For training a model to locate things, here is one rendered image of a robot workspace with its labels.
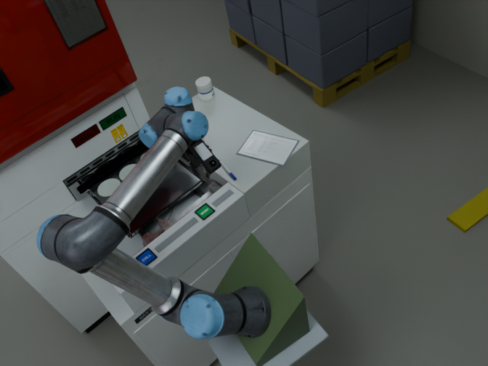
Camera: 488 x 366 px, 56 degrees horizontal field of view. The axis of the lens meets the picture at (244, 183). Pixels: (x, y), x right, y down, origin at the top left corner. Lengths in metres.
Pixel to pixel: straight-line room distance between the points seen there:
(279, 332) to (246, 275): 0.21
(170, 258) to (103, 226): 0.58
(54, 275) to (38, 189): 0.49
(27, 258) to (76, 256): 1.09
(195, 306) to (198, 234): 0.40
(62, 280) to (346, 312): 1.39
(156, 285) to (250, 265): 0.31
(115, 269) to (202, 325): 0.28
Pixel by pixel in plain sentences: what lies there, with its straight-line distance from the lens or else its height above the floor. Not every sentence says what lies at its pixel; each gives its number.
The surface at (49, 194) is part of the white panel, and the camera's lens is 2.01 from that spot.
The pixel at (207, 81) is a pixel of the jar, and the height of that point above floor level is 1.06.
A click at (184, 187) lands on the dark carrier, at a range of 1.84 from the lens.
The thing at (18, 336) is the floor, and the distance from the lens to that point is 2.95.
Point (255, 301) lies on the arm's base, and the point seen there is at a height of 1.01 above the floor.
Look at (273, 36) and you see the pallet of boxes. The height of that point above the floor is 0.36.
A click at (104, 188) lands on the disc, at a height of 0.90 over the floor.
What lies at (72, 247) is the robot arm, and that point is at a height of 1.45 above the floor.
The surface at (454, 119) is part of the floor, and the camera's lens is 3.41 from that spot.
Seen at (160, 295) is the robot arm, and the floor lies 1.11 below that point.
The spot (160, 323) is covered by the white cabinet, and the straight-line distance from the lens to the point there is 1.81.
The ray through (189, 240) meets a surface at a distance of 1.60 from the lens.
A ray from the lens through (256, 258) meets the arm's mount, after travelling 1.42.
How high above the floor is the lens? 2.21
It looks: 47 degrees down
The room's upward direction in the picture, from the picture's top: 14 degrees counter-clockwise
